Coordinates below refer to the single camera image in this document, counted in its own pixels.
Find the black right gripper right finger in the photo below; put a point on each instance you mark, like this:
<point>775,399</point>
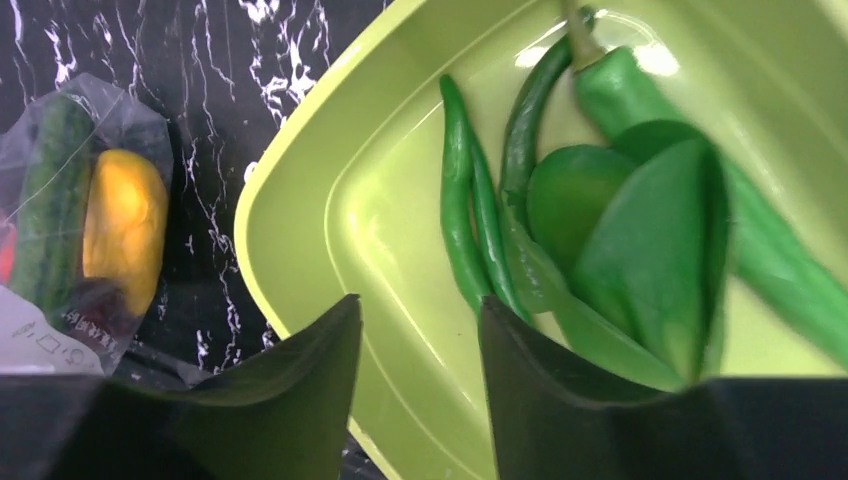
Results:
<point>555,415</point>

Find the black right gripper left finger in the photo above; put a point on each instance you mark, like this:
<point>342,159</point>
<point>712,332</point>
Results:
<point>281,414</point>

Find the yellow toy corn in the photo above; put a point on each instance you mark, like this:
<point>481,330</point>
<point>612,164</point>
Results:
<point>125,226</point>

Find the clear zip bag orange zipper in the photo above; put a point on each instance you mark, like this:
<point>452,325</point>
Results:
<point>96,328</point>

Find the red toy chili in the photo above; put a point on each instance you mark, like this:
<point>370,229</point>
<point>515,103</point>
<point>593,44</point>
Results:
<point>7,253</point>

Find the green toy pepper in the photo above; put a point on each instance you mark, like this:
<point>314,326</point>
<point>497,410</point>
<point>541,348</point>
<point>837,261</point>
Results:
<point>620,98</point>

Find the green toy cucumber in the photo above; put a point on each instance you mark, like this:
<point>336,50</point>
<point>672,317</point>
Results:
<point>52,211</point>

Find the toy bok choy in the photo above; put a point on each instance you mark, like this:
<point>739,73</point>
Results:
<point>629,248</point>

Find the thin green toy chili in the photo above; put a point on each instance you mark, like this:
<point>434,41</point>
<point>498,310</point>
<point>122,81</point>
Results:
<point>469,215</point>

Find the lime green tray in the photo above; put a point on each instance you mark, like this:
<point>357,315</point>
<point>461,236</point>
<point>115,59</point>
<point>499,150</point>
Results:
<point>346,197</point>

